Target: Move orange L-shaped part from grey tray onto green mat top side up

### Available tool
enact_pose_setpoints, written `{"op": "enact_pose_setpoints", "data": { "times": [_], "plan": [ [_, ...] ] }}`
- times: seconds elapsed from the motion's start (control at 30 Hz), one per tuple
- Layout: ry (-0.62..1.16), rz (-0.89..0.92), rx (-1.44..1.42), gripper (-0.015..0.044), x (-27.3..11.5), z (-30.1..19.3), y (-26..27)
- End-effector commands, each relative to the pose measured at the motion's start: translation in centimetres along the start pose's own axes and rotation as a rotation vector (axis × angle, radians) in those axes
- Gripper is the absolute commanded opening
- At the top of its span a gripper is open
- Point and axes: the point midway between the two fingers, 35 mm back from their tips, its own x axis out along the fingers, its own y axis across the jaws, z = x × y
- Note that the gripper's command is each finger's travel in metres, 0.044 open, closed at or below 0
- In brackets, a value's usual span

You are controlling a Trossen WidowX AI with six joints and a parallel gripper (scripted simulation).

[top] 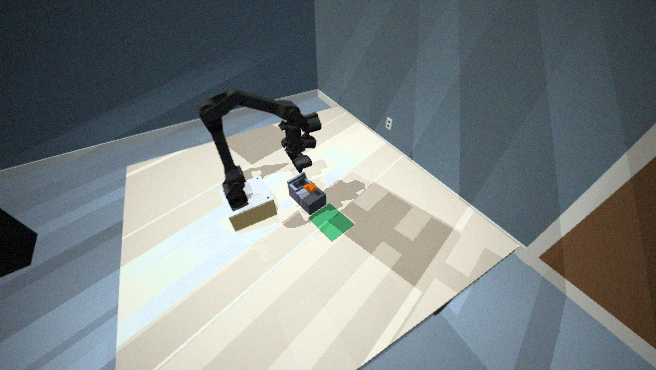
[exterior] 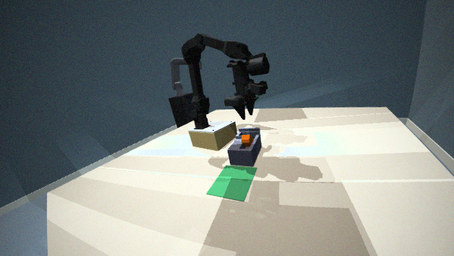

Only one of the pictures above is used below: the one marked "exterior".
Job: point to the orange l-shaped part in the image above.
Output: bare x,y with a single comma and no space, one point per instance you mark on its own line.
247,140

